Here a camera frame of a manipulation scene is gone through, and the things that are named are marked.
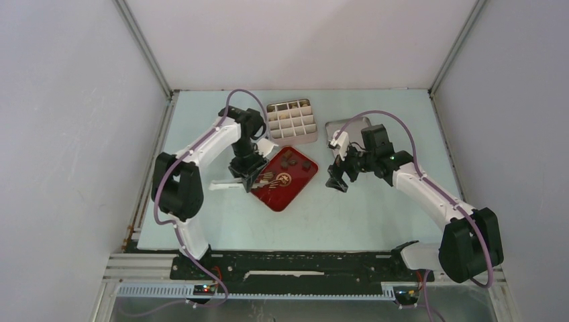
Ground round foil wrapped chocolate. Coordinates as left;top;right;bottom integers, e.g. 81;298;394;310
276;172;292;186

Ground red plastic tray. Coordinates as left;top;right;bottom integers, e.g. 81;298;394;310
251;146;319;212

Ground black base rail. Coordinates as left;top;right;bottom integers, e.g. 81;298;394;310
170;250;424;295

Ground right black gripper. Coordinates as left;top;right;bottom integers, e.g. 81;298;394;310
326;141;376;193

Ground white divided chocolate box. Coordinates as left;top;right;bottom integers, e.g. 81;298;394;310
266;99;318;146

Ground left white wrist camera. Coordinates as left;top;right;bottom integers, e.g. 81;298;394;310
256;138;278;157

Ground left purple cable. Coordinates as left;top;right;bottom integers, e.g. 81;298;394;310
116;89;270;317

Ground silver metal box lid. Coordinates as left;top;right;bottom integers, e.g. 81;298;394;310
325;117;371;151

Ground grey cable duct strip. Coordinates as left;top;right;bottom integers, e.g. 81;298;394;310
115;283;395;301

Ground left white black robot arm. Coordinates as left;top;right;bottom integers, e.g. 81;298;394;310
151;106;268;280

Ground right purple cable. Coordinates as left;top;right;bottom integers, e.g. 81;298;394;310
332;110;495;322

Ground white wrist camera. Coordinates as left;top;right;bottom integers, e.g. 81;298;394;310
256;138;278;157
328;130;350;161

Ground silver metal tongs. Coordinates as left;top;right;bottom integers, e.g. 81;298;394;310
208;175;273;191

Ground purple cable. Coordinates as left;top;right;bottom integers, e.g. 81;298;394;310
116;89;270;317
332;110;495;322

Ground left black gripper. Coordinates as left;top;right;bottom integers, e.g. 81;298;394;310
228;138;269;193

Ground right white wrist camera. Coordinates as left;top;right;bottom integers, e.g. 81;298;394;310
328;130;350;161

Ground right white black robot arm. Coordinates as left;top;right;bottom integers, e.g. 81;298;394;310
326;124;504;283

